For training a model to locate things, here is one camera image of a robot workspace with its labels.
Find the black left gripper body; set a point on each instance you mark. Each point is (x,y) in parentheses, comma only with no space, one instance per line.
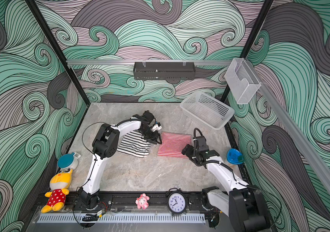
(150,136)

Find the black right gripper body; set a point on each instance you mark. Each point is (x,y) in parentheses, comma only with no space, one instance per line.
(192,153)

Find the red white striped tank top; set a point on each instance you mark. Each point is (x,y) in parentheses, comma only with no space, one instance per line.
(173,144)

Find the black white striped tank top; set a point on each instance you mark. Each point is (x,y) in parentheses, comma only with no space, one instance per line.
(134,144)

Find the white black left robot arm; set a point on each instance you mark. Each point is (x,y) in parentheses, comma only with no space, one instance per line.
(105,145)

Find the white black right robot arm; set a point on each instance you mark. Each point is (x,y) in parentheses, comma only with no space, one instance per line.
(241,222)

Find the blue round lid object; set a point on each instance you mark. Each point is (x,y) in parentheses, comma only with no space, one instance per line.
(235,157)

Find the white plastic laundry basket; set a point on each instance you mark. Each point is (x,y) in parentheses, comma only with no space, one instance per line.
(204,109)

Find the black analog alarm clock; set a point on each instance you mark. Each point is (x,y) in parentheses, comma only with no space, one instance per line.
(176,202)

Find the pink plush toy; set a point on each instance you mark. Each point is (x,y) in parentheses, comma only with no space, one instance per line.
(142,201)

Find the teal round lid object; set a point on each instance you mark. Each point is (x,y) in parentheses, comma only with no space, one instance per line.
(68,162)

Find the yellow red plush doll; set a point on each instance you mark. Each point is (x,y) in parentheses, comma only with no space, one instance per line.
(59,185)

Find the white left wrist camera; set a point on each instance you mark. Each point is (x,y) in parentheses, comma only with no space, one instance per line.
(156,127)

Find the black vertical frame post right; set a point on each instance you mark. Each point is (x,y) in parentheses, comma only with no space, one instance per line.
(250,41)

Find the black vertical frame post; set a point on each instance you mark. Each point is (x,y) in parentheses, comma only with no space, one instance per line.
(48,33)
(250,41)

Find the black wall shelf tray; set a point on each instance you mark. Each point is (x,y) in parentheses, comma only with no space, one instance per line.
(172,71)

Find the white slotted cable duct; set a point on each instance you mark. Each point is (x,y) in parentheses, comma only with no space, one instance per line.
(125,218)

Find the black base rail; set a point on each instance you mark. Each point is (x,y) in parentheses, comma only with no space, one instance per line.
(153,198)

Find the clear plastic wall bin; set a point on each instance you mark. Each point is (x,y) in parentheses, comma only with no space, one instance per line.
(242,79)

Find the black vertical frame post left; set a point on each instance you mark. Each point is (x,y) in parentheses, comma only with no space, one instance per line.
(48,33)

